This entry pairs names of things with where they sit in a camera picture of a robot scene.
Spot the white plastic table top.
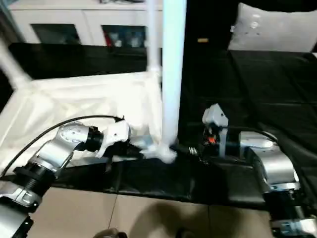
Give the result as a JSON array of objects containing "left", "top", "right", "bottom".
[{"left": 0, "top": 71, "right": 178, "bottom": 170}]

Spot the white plastic table leg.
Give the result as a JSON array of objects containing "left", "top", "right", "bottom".
[
  {"left": 160, "top": 0, "right": 187, "bottom": 150},
  {"left": 145, "top": 0, "right": 161, "bottom": 73},
  {"left": 0, "top": 39, "right": 33, "bottom": 90}
]

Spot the black mat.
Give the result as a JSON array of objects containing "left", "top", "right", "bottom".
[{"left": 0, "top": 42, "right": 317, "bottom": 209}]

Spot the grey cushion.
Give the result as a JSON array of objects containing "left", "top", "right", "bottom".
[{"left": 227, "top": 2, "right": 317, "bottom": 53}]

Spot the white cabinet with glass doors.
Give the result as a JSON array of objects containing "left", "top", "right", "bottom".
[{"left": 8, "top": 0, "right": 164, "bottom": 48}]

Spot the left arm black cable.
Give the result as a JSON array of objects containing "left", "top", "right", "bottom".
[{"left": 0, "top": 115, "right": 125, "bottom": 177}]

